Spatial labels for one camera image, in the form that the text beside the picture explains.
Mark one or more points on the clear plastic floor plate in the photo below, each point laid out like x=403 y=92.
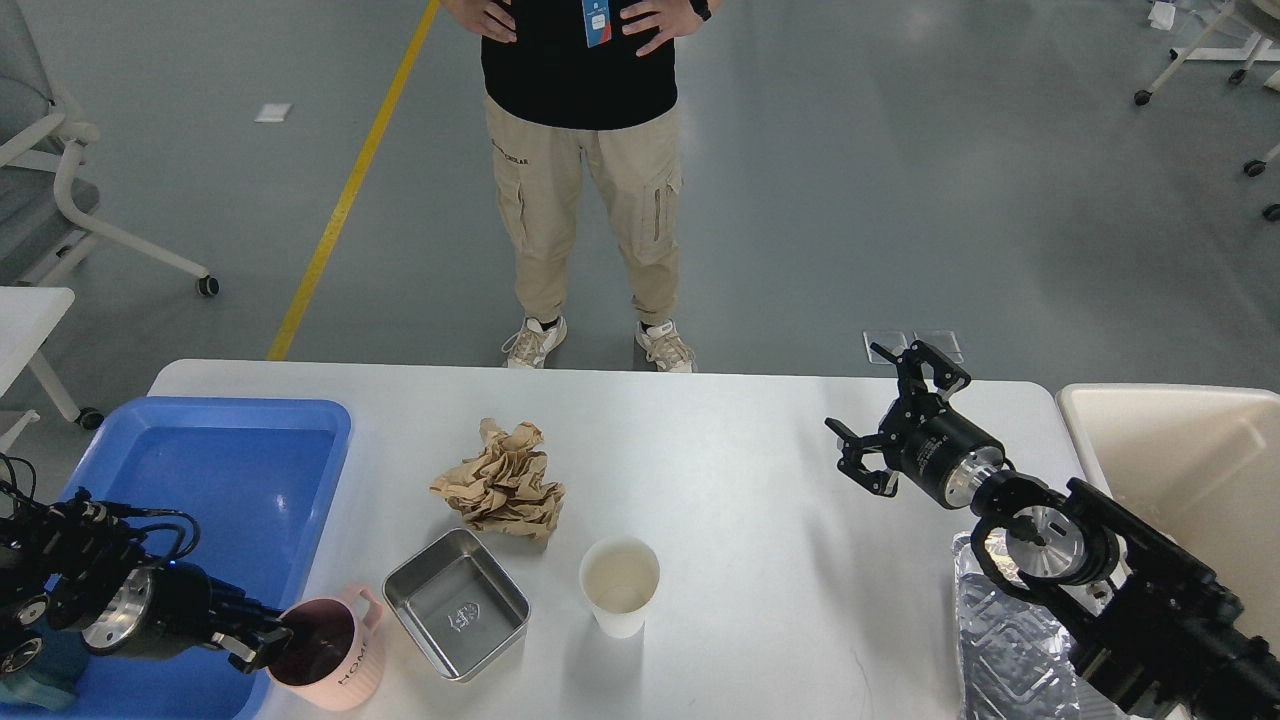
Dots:
x=885 y=345

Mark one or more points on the person's right hand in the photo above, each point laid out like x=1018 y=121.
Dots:
x=488 y=19

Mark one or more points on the pink ceramic mug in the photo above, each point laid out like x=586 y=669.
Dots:
x=335 y=658

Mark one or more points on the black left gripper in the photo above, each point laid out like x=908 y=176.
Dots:
x=161 y=612

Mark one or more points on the person's left hand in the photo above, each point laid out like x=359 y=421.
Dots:
x=667 y=20

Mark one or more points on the aluminium foil tray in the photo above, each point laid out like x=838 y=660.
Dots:
x=1012 y=656

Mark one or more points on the crumpled brown paper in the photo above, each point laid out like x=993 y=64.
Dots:
x=505 y=488

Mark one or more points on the square stainless steel tray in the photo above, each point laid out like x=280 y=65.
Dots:
x=459 y=605

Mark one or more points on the blue plastic tray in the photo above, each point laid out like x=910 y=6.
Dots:
x=259 y=475

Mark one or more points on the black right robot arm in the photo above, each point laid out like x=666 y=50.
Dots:
x=1152 y=626

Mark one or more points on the white chair base with casters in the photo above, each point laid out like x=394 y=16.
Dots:
x=1260 y=20

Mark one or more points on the beige plastic bin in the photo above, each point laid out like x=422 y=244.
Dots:
x=1199 y=463

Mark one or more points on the person in black shirt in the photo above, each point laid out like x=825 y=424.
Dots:
x=570 y=101

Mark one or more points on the teal mug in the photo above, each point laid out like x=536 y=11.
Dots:
x=48 y=682

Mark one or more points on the small white side table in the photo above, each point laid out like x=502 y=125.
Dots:
x=28 y=316

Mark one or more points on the white paper cup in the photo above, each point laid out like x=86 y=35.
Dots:
x=619 y=577

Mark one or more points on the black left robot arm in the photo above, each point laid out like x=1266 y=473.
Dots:
x=118 y=575

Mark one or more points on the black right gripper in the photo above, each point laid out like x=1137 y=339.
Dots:
x=938 y=449

